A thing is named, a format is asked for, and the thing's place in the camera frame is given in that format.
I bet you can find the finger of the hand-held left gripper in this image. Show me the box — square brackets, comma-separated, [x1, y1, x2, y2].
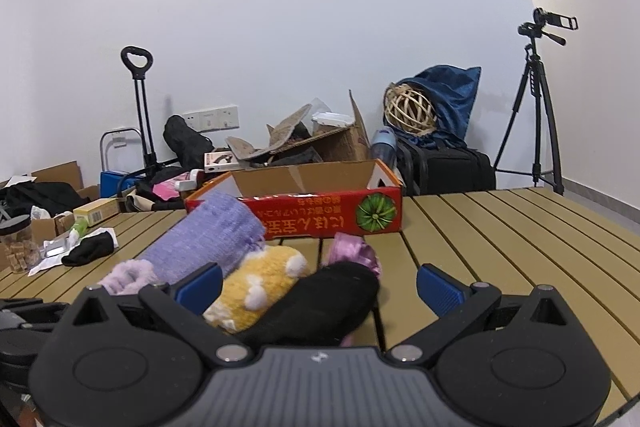
[0, 299, 70, 333]

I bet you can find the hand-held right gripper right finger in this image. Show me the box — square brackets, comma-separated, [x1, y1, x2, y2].
[387, 263, 573, 363]

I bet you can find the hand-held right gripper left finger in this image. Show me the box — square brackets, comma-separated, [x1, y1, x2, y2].
[70, 263, 253, 363]

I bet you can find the yellow plush toy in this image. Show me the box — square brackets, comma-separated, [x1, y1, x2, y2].
[202, 244, 310, 333]

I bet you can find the white paper sheet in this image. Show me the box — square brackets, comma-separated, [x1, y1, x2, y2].
[27, 227, 118, 278]

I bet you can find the purple knit sock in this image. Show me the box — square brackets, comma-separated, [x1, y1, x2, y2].
[145, 191, 267, 285]

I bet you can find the clear snack jar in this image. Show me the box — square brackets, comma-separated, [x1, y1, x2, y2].
[0, 214, 43, 275]

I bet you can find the silver blister pack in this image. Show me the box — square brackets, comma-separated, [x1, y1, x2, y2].
[42, 239, 71, 258]

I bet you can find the pale pink fluffy sock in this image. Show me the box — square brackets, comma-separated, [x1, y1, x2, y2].
[98, 258, 171, 297]

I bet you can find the small black sock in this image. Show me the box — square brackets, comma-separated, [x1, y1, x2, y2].
[61, 234, 115, 267]

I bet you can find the tan folding table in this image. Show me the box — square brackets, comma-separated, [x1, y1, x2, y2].
[0, 186, 640, 423]

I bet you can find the green white tube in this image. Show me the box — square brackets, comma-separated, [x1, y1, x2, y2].
[67, 219, 93, 245]

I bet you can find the pink shiny cloth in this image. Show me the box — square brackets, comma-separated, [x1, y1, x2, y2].
[322, 232, 383, 280]

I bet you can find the pink packet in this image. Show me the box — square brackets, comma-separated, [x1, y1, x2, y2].
[152, 179, 188, 202]

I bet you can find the black cloth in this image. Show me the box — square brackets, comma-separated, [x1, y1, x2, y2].
[0, 181, 91, 218]

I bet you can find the yellow long box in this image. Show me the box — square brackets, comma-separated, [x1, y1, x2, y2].
[72, 198, 123, 225]

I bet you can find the black suitcase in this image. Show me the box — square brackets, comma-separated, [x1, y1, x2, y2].
[397, 142, 497, 198]

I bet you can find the small white printed box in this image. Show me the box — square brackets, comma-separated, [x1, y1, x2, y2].
[204, 151, 241, 172]

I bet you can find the red cardboard box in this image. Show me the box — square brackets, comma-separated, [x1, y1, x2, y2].
[184, 158, 404, 240]

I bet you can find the blue plastic box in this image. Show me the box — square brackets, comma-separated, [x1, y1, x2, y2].
[100, 169, 151, 198]

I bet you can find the flat brown cardboard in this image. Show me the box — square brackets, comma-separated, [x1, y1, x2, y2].
[30, 161, 101, 202]

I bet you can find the black bag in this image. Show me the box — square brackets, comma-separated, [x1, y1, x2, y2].
[163, 114, 216, 168]

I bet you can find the blue water bottle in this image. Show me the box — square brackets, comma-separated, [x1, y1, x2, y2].
[370, 127, 398, 168]

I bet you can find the silver folding stool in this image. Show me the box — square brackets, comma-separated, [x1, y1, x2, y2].
[99, 127, 148, 172]

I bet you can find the open brown cardboard box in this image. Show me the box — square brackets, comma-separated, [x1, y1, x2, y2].
[225, 89, 373, 168]

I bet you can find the woven wicker ball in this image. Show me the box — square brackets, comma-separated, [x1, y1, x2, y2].
[384, 83, 438, 134]

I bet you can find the blue fabric bag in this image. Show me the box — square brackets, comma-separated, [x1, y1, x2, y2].
[385, 64, 482, 152]

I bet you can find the white foam container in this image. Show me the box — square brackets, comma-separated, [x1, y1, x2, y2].
[312, 111, 356, 130]

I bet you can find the black hand cart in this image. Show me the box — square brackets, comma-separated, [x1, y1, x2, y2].
[120, 46, 168, 172]

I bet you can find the black tripod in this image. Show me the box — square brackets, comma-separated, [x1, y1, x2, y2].
[492, 7, 580, 198]

